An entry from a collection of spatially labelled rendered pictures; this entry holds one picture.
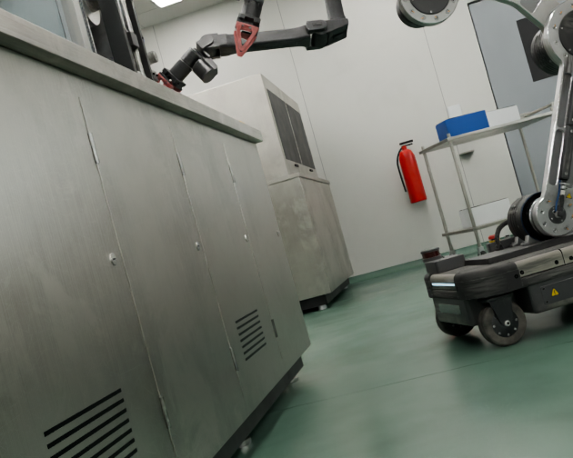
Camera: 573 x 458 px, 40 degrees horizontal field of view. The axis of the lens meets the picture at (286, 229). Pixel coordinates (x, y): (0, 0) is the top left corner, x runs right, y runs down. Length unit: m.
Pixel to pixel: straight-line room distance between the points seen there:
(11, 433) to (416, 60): 6.35
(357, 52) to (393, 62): 0.33
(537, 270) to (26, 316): 1.70
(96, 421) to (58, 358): 0.12
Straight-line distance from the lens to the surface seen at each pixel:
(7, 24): 1.23
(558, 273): 2.47
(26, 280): 1.09
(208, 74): 2.64
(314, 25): 2.71
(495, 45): 7.14
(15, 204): 1.12
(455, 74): 7.07
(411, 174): 6.81
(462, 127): 5.51
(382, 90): 7.06
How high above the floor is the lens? 0.46
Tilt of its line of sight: 1 degrees up
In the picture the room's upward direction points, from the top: 15 degrees counter-clockwise
